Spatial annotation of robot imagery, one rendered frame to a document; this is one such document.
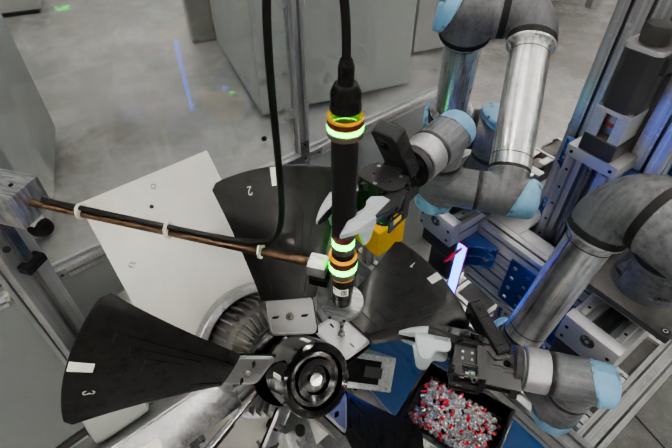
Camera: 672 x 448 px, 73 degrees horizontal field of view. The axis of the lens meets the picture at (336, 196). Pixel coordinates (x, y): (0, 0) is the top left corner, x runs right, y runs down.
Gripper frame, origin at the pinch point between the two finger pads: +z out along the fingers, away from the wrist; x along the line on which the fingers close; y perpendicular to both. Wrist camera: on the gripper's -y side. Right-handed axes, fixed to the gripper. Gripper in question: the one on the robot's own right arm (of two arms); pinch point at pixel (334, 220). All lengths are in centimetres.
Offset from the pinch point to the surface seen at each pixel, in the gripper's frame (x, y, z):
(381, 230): 16, 42, -38
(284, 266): 10.6, 17.1, 0.7
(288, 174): 17.1, 5.6, -7.8
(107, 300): 17.4, 6.6, 25.6
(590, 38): 70, 147, -493
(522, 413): -32, 66, -31
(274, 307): 9.9, 24.0, 4.6
